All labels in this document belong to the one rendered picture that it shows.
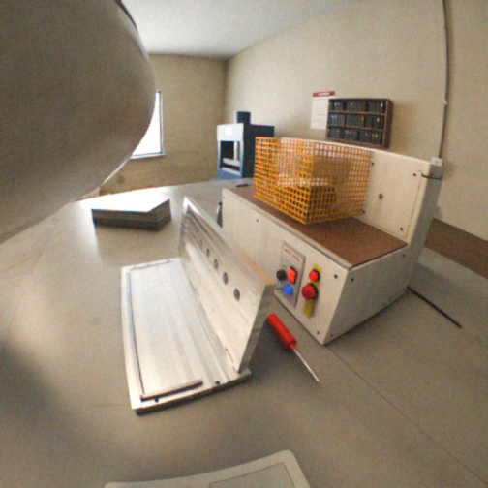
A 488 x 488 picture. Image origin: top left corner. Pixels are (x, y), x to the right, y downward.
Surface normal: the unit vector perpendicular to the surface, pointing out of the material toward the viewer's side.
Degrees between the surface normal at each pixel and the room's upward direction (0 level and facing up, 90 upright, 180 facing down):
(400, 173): 90
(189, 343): 0
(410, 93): 90
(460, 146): 90
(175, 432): 0
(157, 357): 0
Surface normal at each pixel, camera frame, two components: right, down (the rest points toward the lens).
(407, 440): 0.04, -0.89
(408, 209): -0.90, 0.17
